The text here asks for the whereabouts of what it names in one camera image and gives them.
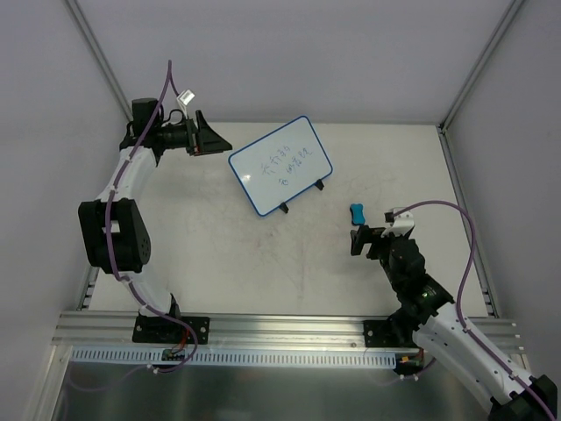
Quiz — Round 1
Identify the blue whiteboard eraser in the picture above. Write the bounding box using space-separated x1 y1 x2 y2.
350 203 366 226

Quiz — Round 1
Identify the blue framed whiteboard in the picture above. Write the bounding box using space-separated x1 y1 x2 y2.
228 115 333 217

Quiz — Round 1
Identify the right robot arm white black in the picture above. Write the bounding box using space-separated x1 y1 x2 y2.
351 225 558 420

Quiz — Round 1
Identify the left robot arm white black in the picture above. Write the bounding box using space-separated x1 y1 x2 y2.
78 97 232 342

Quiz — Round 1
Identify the whiteboard stand black white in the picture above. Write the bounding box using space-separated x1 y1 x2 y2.
279 179 324 214

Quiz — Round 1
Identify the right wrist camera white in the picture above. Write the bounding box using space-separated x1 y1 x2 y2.
381 208 415 238

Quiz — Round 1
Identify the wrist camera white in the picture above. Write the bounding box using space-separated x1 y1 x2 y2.
381 208 415 238
176 89 195 118

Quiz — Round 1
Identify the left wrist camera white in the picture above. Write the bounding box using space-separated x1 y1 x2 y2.
176 89 195 118

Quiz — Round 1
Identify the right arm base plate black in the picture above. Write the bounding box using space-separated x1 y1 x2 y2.
363 318 416 348

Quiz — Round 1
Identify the left aluminium frame post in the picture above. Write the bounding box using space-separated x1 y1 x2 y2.
62 0 132 121

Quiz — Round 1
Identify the aluminium frame post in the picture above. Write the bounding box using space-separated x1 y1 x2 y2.
62 0 132 121
438 0 526 131

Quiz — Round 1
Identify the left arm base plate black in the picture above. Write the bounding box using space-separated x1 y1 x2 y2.
131 315 210 345

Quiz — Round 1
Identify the aluminium mounting rail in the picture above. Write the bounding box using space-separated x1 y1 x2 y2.
51 310 525 354

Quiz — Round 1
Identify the white slotted cable duct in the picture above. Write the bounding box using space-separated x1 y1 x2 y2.
70 346 397 369

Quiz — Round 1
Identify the right aluminium frame post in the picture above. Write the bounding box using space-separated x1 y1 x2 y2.
438 0 526 131

